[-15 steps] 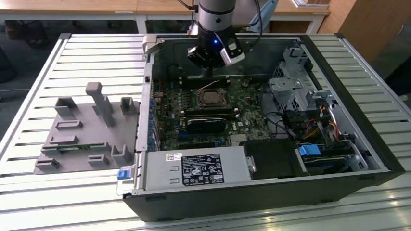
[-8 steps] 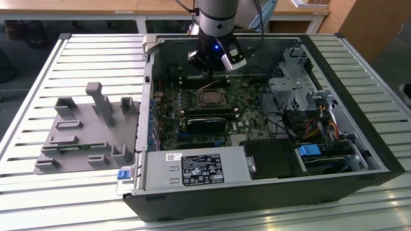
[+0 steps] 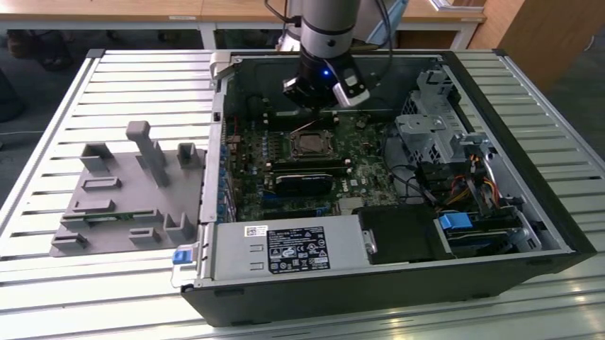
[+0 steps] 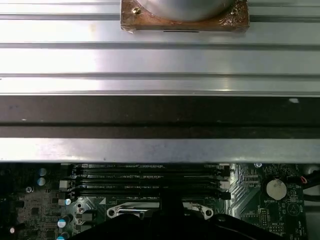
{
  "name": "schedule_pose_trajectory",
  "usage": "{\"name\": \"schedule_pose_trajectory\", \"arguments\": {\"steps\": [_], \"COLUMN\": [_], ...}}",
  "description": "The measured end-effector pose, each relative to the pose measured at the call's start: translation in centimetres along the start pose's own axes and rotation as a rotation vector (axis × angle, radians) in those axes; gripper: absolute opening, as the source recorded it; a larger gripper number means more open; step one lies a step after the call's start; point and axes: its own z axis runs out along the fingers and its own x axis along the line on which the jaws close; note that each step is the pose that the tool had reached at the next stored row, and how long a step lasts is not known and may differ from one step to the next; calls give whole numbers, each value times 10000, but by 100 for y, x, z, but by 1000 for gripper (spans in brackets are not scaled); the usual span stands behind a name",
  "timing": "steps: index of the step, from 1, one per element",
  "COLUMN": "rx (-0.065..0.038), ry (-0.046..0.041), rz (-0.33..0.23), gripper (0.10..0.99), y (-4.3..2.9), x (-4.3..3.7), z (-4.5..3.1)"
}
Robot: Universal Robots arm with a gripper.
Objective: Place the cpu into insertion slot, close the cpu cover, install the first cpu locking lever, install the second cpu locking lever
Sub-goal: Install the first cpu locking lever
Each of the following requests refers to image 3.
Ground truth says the blue case latch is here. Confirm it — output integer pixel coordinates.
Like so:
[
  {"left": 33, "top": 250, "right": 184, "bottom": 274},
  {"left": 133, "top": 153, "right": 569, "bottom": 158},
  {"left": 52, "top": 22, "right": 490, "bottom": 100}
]
[{"left": 172, "top": 244, "right": 197, "bottom": 266}]

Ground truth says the black looped cable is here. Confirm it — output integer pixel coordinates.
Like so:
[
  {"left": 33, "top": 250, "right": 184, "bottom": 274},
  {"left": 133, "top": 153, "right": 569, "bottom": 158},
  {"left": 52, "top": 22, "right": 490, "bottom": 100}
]
[{"left": 384, "top": 164, "right": 440, "bottom": 206}]

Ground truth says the small silver heatsink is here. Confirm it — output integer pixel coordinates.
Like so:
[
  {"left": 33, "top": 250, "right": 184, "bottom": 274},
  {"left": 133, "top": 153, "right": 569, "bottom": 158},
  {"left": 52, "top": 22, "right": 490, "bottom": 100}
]
[{"left": 338, "top": 197, "right": 367, "bottom": 213}]

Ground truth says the black PC case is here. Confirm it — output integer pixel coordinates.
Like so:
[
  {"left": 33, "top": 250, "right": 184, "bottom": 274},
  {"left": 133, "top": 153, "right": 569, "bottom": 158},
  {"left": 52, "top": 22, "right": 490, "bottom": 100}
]
[{"left": 180, "top": 48, "right": 597, "bottom": 327}]

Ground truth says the white camera on black bracket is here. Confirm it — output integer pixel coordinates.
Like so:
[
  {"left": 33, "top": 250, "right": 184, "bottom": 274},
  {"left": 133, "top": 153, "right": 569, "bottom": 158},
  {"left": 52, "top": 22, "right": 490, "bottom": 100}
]
[{"left": 328, "top": 58, "right": 371, "bottom": 108}]

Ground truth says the silver power supply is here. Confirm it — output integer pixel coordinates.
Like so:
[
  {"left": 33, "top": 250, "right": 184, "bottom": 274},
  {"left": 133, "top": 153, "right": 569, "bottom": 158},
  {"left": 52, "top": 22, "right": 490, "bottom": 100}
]
[{"left": 209, "top": 214, "right": 372, "bottom": 281}]

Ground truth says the white tray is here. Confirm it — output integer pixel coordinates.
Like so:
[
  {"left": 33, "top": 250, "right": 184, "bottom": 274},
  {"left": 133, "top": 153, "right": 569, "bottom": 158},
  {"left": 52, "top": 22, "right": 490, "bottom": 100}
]
[{"left": 427, "top": 0, "right": 487, "bottom": 10}]

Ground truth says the yellow orange wire bundle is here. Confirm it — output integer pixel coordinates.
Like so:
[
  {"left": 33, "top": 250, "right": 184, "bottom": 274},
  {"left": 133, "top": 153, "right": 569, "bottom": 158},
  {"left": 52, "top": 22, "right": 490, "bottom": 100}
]
[{"left": 443, "top": 155, "right": 502, "bottom": 206}]

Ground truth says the silver case handle bracket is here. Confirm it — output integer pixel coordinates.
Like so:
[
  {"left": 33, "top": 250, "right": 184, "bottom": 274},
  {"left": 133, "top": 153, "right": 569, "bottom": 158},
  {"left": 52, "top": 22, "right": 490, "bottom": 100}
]
[{"left": 207, "top": 51, "right": 243, "bottom": 81}]

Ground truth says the black graphics card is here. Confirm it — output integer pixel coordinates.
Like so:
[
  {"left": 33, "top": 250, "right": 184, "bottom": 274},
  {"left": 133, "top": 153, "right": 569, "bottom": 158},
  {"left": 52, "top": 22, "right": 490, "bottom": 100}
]
[{"left": 274, "top": 172, "right": 335, "bottom": 198}]

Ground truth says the wooden desk white frame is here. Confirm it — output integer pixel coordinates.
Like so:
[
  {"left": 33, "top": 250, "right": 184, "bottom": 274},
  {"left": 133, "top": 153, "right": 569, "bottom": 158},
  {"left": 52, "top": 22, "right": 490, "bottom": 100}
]
[
  {"left": 200, "top": 0, "right": 487, "bottom": 50},
  {"left": 0, "top": 0, "right": 212, "bottom": 50}
]

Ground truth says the green motherboard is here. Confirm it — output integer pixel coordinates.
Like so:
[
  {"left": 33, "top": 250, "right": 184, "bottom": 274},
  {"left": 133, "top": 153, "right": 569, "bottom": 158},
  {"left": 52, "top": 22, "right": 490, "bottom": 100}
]
[{"left": 224, "top": 113, "right": 403, "bottom": 222}]

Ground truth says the blue disk carrier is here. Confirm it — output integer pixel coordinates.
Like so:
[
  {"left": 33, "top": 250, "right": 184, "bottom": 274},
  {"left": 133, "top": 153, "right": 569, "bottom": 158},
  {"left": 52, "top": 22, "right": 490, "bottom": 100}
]
[{"left": 438, "top": 211, "right": 473, "bottom": 233}]

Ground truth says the grey parts rack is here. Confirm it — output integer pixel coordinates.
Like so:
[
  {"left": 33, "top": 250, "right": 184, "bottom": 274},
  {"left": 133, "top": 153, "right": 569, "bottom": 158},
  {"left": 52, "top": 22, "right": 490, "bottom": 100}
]
[{"left": 48, "top": 120, "right": 208, "bottom": 259}]

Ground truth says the black latch RAM slot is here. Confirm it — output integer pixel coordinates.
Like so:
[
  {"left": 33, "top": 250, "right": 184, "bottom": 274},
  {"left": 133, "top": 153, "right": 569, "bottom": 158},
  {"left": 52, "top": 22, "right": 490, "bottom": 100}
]
[
  {"left": 266, "top": 115, "right": 339, "bottom": 123},
  {"left": 267, "top": 123, "right": 340, "bottom": 130},
  {"left": 270, "top": 159, "right": 347, "bottom": 167}
]

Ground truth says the black plastic bay cover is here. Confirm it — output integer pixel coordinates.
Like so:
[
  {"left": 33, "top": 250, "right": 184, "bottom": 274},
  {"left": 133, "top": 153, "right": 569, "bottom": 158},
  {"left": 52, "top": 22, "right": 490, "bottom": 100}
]
[{"left": 354, "top": 205, "right": 454, "bottom": 266}]

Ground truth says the green RAM stick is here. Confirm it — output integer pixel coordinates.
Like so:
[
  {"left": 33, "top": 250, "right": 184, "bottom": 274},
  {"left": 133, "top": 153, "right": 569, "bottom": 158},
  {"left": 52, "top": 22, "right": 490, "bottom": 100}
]
[{"left": 84, "top": 211, "right": 156, "bottom": 224}]

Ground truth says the CPU socket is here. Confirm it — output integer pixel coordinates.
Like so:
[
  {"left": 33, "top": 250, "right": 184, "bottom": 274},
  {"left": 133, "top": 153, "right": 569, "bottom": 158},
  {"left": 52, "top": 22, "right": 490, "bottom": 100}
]
[{"left": 287, "top": 129, "right": 338, "bottom": 159}]

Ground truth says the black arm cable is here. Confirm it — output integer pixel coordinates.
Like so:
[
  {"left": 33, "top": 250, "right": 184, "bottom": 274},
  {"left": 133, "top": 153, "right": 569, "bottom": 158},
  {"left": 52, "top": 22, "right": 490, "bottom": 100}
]
[{"left": 366, "top": 0, "right": 396, "bottom": 89}]

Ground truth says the black rating label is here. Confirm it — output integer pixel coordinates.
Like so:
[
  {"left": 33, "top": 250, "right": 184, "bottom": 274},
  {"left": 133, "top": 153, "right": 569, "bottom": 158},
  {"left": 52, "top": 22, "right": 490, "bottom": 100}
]
[{"left": 267, "top": 225, "right": 331, "bottom": 274}]

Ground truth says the perforated metal drive cage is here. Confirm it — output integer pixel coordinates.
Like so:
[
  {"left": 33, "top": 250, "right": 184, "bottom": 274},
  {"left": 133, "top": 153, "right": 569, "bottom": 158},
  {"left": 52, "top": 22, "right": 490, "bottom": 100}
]
[{"left": 394, "top": 69, "right": 490, "bottom": 166}]

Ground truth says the brown wooden cabinet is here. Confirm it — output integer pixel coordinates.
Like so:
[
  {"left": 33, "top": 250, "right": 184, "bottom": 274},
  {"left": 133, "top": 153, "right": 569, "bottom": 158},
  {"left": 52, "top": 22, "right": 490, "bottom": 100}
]
[{"left": 467, "top": 0, "right": 605, "bottom": 94}]

